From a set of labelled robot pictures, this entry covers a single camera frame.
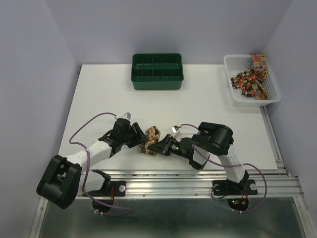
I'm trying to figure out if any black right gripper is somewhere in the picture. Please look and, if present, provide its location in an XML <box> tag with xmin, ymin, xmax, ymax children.
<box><xmin>150</xmin><ymin>134</ymin><xmax>191</xmax><ymax>160</ymax></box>

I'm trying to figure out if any paisley patterned tie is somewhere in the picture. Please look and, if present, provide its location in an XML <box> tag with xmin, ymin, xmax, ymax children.
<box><xmin>139</xmin><ymin>126</ymin><xmax>160</xmax><ymax>156</ymax></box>

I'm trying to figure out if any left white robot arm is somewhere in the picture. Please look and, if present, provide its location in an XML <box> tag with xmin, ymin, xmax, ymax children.
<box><xmin>36</xmin><ymin>118</ymin><xmax>148</xmax><ymax>209</ymax></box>

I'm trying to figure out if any green compartment organizer box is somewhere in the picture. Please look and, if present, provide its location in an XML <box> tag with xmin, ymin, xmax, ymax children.
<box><xmin>131</xmin><ymin>53</ymin><xmax>184</xmax><ymax>90</ymax></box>

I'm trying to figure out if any dark multicolour dotted tie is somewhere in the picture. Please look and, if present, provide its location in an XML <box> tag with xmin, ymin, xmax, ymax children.
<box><xmin>230</xmin><ymin>70</ymin><xmax>259</xmax><ymax>97</ymax></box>

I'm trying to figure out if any white perforated plastic basket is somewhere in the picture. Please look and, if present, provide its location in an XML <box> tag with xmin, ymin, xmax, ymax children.
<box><xmin>223</xmin><ymin>54</ymin><xmax>281</xmax><ymax>107</ymax></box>

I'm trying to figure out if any yellow patterned tie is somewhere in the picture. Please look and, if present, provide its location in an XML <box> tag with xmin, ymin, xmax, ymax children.
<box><xmin>251</xmin><ymin>54</ymin><xmax>268</xmax><ymax>100</ymax></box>

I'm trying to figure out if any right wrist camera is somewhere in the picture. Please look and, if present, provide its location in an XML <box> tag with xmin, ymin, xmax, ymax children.
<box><xmin>171</xmin><ymin>125</ymin><xmax>181</xmax><ymax>138</ymax></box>

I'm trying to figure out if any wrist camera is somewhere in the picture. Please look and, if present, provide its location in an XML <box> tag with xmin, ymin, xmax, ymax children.
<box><xmin>171</xmin><ymin>125</ymin><xmax>181</xmax><ymax>138</ymax></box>
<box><xmin>120</xmin><ymin>112</ymin><xmax>132</xmax><ymax>121</ymax></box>

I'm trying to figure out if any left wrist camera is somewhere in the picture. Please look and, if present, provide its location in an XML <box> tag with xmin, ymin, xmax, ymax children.
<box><xmin>120</xmin><ymin>112</ymin><xmax>132</xmax><ymax>121</ymax></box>

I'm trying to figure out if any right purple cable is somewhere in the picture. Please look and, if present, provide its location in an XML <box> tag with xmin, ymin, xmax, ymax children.
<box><xmin>178</xmin><ymin>123</ymin><xmax>268</xmax><ymax>214</ymax></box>

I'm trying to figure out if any purple cable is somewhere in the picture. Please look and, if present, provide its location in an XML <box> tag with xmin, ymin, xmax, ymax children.
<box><xmin>178</xmin><ymin>123</ymin><xmax>268</xmax><ymax>214</ymax></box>
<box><xmin>69</xmin><ymin>112</ymin><xmax>133</xmax><ymax>216</ymax></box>

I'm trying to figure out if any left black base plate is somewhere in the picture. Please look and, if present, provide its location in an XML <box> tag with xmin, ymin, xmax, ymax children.
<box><xmin>88</xmin><ymin>180</ymin><xmax>126</xmax><ymax>197</ymax></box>

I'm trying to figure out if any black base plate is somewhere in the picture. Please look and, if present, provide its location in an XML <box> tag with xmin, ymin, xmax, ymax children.
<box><xmin>212</xmin><ymin>179</ymin><xmax>258</xmax><ymax>196</ymax></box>
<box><xmin>88</xmin><ymin>180</ymin><xmax>126</xmax><ymax>197</ymax></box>

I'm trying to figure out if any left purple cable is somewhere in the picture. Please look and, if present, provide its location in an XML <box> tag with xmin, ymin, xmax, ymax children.
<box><xmin>69</xmin><ymin>112</ymin><xmax>133</xmax><ymax>216</ymax></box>

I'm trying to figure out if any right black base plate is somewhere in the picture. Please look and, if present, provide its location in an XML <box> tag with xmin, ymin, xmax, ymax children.
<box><xmin>212</xmin><ymin>179</ymin><xmax>258</xmax><ymax>196</ymax></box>

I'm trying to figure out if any aluminium rail frame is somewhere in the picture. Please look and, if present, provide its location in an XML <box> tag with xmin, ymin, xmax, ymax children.
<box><xmin>41</xmin><ymin>106</ymin><xmax>304</xmax><ymax>199</ymax></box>

